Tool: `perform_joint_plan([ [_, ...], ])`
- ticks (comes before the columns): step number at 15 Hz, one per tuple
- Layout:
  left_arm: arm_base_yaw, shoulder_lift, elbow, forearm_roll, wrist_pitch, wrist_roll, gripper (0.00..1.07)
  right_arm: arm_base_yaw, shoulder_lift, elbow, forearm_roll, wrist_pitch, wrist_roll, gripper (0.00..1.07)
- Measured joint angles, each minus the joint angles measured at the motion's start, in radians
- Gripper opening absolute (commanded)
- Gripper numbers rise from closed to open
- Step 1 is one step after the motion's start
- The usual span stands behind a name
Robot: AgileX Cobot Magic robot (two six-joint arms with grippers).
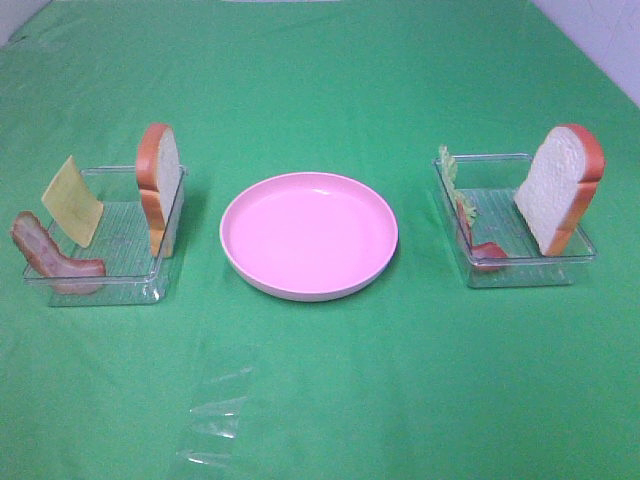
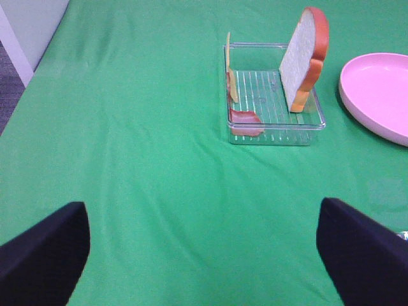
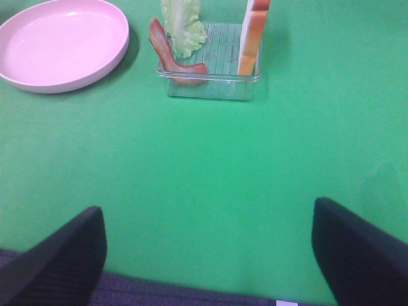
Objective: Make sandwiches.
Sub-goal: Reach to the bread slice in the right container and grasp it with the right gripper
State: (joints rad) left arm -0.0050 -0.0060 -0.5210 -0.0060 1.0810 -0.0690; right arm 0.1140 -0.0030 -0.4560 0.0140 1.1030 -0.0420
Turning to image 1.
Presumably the green lettuce leaf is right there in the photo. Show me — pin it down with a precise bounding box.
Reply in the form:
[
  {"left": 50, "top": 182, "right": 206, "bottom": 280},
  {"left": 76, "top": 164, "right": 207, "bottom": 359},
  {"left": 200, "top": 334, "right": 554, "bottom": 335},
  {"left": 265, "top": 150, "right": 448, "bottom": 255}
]
[{"left": 438, "top": 144, "right": 481, "bottom": 224}]

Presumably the ham strip from tray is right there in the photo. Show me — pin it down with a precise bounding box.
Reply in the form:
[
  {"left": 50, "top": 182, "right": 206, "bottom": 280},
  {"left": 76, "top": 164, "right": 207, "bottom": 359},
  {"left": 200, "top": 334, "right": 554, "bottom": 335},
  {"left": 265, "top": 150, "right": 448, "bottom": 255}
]
[{"left": 455, "top": 200, "right": 507, "bottom": 262}]

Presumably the bacon strip from tray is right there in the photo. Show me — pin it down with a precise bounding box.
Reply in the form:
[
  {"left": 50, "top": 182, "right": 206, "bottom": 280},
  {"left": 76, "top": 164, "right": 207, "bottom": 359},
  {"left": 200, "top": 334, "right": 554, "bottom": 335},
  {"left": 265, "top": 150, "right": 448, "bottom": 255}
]
[{"left": 10, "top": 211, "right": 106, "bottom": 278}]

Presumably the bread slice from tray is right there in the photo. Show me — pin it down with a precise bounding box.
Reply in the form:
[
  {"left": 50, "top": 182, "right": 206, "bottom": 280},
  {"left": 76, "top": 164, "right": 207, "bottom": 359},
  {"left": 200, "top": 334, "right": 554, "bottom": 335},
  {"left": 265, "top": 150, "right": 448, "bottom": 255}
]
[{"left": 514, "top": 123, "right": 606, "bottom": 256}]

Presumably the pink round plate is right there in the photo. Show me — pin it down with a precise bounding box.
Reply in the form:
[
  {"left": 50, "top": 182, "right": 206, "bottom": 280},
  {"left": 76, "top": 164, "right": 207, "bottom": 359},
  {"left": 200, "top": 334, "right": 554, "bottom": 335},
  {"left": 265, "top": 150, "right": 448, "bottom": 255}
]
[{"left": 219, "top": 172, "right": 399, "bottom": 302}]

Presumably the green tablecloth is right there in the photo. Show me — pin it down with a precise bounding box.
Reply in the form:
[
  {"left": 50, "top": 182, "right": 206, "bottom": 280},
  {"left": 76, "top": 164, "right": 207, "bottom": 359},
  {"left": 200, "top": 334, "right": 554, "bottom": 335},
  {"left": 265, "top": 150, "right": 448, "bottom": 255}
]
[{"left": 1, "top": 1, "right": 639, "bottom": 479}]

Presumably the right clear plastic tray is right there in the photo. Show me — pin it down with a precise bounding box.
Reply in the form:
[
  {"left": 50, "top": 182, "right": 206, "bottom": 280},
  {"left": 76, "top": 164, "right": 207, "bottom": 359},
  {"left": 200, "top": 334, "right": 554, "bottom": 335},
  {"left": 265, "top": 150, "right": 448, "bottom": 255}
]
[{"left": 432, "top": 153, "right": 597, "bottom": 288}]

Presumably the clear plastic tray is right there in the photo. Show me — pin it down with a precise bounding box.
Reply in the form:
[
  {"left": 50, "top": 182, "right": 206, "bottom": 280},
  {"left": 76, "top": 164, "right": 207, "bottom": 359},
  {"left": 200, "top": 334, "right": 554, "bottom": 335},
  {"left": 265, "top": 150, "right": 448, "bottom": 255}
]
[
  {"left": 23, "top": 165, "right": 188, "bottom": 307},
  {"left": 432, "top": 153, "right": 597, "bottom": 288}
]

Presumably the bread slice in left tray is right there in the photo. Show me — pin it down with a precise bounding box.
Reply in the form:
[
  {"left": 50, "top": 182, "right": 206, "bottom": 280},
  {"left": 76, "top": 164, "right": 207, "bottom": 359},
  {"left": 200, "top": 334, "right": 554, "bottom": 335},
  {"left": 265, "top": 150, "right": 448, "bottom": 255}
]
[{"left": 135, "top": 123, "right": 181, "bottom": 257}]

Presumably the left clear plastic tray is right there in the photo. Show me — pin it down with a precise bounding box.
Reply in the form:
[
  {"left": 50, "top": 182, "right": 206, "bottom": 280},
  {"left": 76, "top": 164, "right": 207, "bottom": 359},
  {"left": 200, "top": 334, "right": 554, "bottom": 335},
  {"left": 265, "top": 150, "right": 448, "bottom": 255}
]
[{"left": 23, "top": 165, "right": 188, "bottom": 307}]

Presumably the clear plastic bag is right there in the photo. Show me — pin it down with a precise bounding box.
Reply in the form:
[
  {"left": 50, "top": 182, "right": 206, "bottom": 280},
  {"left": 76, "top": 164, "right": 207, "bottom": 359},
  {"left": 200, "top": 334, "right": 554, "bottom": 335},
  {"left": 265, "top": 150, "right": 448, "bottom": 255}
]
[{"left": 169, "top": 343, "right": 259, "bottom": 479}]

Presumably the yellow cheese slice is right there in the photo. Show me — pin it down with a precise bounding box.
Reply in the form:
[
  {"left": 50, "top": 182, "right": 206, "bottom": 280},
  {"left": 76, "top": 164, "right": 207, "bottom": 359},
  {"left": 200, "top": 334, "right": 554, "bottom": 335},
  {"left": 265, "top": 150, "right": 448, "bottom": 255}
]
[{"left": 41, "top": 155, "right": 104, "bottom": 248}]

